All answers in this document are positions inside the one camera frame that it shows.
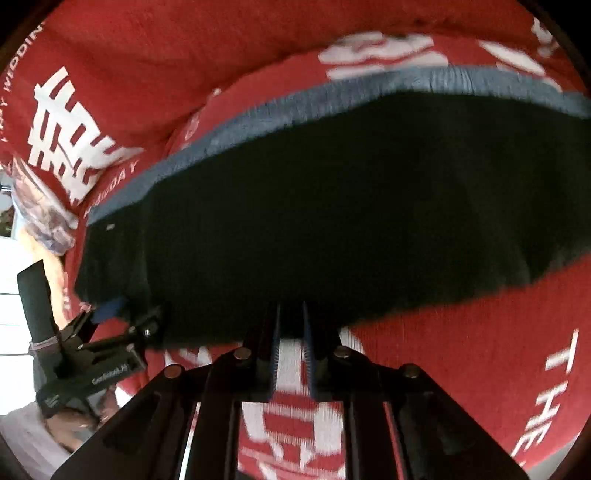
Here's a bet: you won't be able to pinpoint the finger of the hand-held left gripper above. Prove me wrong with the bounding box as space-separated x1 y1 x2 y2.
62 296 129 343
85 304 167 357

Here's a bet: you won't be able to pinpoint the wall picture with flowers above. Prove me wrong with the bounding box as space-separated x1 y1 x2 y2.
0 182 19 239

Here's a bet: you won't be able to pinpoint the floral patterned cloth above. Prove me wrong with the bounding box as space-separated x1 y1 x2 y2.
9 157 80 257

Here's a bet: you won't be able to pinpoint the black pants with grey waistband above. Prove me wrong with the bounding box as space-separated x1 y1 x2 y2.
74 65 591 348

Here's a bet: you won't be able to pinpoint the red printed pillow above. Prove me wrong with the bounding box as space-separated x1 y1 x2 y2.
0 0 546 208

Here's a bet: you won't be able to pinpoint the person's left hand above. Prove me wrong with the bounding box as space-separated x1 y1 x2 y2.
45 406 116 454

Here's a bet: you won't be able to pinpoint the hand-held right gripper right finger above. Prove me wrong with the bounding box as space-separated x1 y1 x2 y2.
302 301 530 480

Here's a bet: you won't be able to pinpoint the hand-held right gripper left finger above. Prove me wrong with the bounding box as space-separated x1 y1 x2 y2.
51 301 282 480

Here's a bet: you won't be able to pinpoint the pale pink cloth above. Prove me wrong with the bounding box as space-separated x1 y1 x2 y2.
0 401 70 480

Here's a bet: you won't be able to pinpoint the red printed blanket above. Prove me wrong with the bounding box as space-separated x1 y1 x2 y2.
60 28 591 480

